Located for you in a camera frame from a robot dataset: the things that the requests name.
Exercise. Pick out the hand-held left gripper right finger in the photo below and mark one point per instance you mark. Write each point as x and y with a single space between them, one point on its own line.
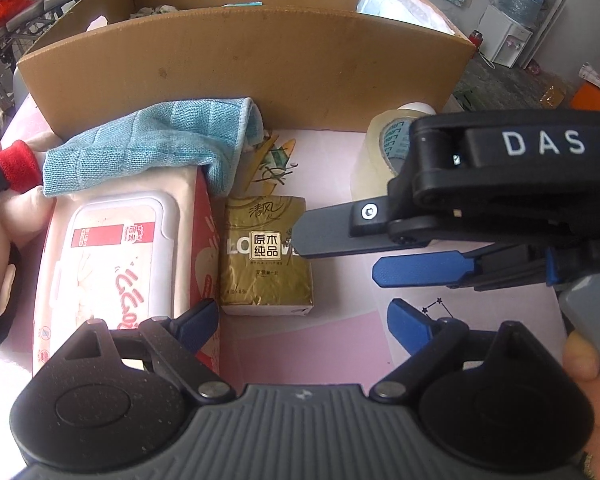
407 325

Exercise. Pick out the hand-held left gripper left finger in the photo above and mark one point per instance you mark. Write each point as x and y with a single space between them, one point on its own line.
200 322

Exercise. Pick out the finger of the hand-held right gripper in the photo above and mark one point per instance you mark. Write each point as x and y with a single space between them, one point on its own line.
325 235
420 269

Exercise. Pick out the gold tissue pack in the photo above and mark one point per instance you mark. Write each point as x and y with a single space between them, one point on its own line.
260 270

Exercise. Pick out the pink wet wipes pack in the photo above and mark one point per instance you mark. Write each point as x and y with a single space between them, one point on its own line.
120 245

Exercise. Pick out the brown cardboard box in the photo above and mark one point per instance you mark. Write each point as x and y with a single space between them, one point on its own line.
230 70

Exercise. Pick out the blue towel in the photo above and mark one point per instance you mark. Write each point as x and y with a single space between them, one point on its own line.
145 135

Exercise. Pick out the pink and black plush toy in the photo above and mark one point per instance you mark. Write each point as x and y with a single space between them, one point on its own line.
20 210

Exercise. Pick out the blue and white packet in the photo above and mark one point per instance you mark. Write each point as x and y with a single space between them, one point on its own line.
242 5

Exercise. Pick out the clear tape roll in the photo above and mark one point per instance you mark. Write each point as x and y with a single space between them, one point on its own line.
375 160

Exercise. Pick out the orange box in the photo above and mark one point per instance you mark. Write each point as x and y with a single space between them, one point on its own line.
592 96

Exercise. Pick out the small red container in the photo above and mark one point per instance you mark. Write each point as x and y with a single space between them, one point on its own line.
475 40

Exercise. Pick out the white water dispenser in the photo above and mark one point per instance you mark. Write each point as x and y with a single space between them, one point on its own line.
500 35

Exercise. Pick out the white plastic packet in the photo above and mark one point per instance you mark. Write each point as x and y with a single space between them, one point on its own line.
395 5

